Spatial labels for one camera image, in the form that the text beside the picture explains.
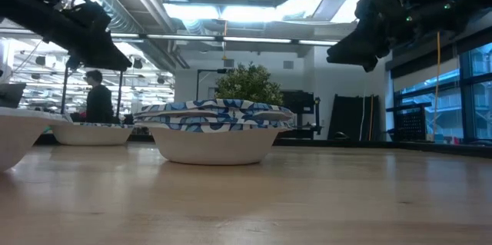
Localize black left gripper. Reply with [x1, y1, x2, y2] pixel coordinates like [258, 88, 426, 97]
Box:
[38, 1, 134, 72]

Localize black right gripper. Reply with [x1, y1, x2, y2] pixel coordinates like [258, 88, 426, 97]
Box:
[326, 0, 435, 73]

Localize blue patterned white paper bowl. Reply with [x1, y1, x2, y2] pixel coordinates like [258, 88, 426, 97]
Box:
[0, 106, 72, 173]
[133, 107, 295, 123]
[138, 98, 294, 115]
[134, 121, 294, 166]
[49, 121, 135, 147]

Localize black light stand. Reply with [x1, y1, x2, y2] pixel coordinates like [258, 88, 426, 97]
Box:
[60, 55, 81, 114]
[116, 70, 125, 119]

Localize person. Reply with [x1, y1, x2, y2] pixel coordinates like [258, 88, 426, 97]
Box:
[85, 69, 115, 124]

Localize black leaning panels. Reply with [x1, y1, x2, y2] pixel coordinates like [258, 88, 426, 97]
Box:
[327, 94, 381, 142]

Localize black equipment rack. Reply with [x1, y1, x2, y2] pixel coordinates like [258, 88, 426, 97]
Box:
[282, 90, 323, 141]

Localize black mesh cart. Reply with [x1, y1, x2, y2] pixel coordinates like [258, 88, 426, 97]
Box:
[385, 101, 434, 143]

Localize long ceiling light strip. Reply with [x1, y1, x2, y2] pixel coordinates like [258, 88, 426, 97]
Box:
[111, 32, 339, 46]

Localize small green potted plant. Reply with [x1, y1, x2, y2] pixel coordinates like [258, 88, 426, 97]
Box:
[214, 61, 286, 107]

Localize silver ventilation duct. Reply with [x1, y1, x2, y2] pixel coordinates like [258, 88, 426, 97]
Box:
[72, 0, 145, 35]

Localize yellow hanging cord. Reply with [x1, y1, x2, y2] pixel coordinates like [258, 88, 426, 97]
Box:
[433, 31, 441, 141]

